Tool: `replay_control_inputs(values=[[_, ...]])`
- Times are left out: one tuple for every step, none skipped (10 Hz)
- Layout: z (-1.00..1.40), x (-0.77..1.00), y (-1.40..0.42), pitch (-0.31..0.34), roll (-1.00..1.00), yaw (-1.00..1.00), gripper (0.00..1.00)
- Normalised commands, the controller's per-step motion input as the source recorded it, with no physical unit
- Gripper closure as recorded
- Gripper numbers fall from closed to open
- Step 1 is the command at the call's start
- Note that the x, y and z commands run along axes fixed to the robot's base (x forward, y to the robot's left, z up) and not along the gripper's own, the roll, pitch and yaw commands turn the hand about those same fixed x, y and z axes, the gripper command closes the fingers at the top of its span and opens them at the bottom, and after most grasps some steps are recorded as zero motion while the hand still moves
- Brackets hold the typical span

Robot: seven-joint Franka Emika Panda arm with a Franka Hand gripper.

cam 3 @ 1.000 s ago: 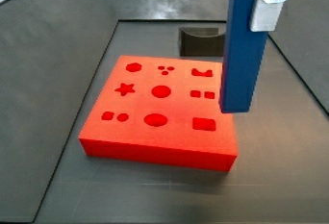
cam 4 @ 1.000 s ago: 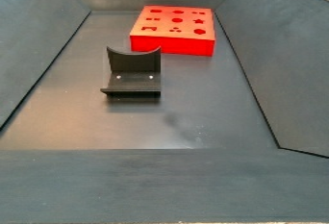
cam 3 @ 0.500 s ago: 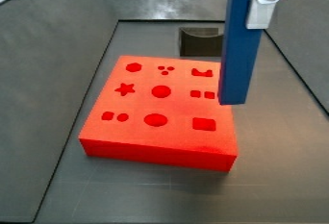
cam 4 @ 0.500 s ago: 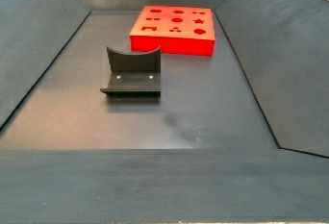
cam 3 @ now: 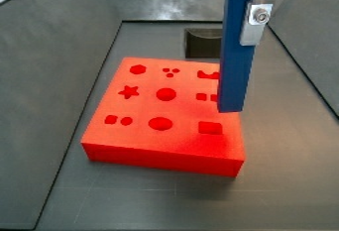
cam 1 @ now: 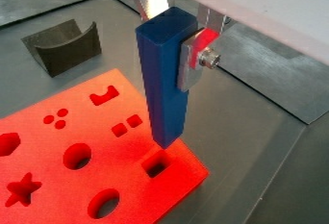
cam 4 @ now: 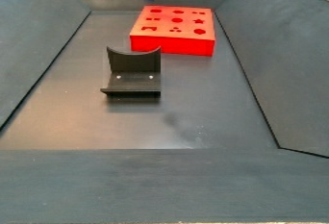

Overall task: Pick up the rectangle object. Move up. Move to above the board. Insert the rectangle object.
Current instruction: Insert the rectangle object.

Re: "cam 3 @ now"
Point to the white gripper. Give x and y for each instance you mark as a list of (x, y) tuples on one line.
[(256, 20)]

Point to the blue rectangular block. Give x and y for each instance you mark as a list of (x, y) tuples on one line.
[(237, 59)]

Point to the red shape-sorting board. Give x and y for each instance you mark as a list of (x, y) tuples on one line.
[(158, 121)]

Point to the dark grey curved holder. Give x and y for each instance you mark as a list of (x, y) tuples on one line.
[(202, 43)]

